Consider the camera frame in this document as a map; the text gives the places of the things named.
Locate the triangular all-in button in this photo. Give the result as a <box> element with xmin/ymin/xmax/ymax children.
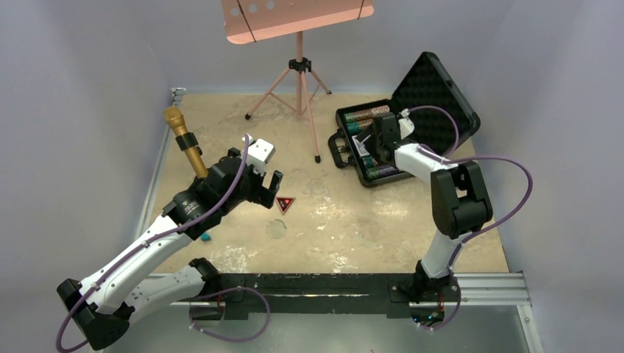
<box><xmin>275</xmin><ymin>196</ymin><xmax>296</xmax><ymax>215</ymax></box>

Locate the clear round disc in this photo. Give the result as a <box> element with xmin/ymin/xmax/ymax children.
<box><xmin>266</xmin><ymin>219</ymin><xmax>287</xmax><ymax>239</ymax></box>

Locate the blue playing card deck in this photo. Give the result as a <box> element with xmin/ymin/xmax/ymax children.
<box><xmin>351</xmin><ymin>135</ymin><xmax>370</xmax><ymax>157</ymax></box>

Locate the black poker case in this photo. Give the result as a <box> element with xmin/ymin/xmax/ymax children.
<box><xmin>328</xmin><ymin>51</ymin><xmax>481</xmax><ymax>188</ymax></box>

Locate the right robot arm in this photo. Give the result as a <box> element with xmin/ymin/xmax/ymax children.
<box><xmin>363</xmin><ymin>113</ymin><xmax>493</xmax><ymax>299</ymax></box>

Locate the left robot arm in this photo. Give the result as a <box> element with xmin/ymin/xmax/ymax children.
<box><xmin>57</xmin><ymin>140</ymin><xmax>283</xmax><ymax>350</ymax></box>

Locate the orange green chip row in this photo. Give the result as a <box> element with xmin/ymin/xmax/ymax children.
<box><xmin>361</xmin><ymin>156</ymin><xmax>377</xmax><ymax>168</ymax></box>

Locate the gold microphone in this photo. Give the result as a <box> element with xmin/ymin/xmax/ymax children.
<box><xmin>163</xmin><ymin>106</ymin><xmax>208</xmax><ymax>179</ymax></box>

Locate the pink music stand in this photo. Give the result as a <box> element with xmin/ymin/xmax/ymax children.
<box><xmin>221</xmin><ymin>0</ymin><xmax>375</xmax><ymax>163</ymax></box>

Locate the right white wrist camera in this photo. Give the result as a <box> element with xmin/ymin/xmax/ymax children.
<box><xmin>397</xmin><ymin>108</ymin><xmax>415</xmax><ymax>140</ymax></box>

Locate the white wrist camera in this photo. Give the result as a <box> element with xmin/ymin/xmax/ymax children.
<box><xmin>242</xmin><ymin>134</ymin><xmax>276</xmax><ymax>177</ymax></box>
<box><xmin>397</xmin><ymin>108</ymin><xmax>415</xmax><ymax>140</ymax></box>

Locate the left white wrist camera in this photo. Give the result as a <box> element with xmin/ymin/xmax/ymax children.
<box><xmin>242</xmin><ymin>134</ymin><xmax>276</xmax><ymax>177</ymax></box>

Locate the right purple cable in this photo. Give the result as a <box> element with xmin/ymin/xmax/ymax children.
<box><xmin>404</xmin><ymin>105</ymin><xmax>534</xmax><ymax>293</ymax></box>

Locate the purple cable loop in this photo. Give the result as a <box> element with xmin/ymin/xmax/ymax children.
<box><xmin>188</xmin><ymin>286</ymin><xmax>272</xmax><ymax>343</ymax></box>

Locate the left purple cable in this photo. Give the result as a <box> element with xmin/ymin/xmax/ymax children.
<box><xmin>54</xmin><ymin>134</ymin><xmax>252</xmax><ymax>353</ymax></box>

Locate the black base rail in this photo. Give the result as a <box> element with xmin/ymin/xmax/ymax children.
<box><xmin>189</xmin><ymin>273</ymin><xmax>459</xmax><ymax>324</ymax></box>

